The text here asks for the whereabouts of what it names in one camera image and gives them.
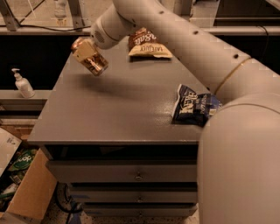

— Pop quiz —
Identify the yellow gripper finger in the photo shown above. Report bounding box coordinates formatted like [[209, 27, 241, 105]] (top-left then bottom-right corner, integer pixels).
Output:
[[71, 38, 96, 62]]

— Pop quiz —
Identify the orange soda can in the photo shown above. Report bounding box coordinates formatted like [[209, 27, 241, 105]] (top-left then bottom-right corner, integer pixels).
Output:
[[76, 38, 109, 76]]

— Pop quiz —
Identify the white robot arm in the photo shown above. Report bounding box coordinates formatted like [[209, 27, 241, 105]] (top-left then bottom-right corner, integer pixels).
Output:
[[73, 0, 280, 224]]

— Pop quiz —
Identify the plastic bottle behind glass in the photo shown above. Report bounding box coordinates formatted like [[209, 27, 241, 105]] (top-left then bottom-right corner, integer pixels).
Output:
[[53, 0, 67, 26]]

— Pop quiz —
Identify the brown chip bag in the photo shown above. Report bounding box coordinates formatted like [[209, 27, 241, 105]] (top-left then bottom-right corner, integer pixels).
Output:
[[129, 27, 172, 59]]

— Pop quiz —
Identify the white pump bottle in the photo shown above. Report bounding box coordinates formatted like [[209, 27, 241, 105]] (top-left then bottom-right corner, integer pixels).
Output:
[[11, 68, 35, 98]]

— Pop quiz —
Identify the grey drawer cabinet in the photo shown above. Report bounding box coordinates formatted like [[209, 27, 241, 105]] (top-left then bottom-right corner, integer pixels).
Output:
[[29, 41, 207, 218]]

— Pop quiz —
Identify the blue kettle chip bag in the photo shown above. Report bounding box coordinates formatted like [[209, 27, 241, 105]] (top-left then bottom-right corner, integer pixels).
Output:
[[171, 84, 222, 127]]

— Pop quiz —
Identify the green bag in box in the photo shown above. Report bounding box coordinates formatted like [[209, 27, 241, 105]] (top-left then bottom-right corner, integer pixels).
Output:
[[9, 149, 37, 172]]

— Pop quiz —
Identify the cardboard box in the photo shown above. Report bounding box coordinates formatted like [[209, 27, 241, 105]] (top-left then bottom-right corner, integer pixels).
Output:
[[0, 127, 57, 224]]

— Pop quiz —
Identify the black cable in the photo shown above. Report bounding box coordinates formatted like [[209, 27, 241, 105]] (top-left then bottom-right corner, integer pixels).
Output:
[[0, 24, 92, 32]]

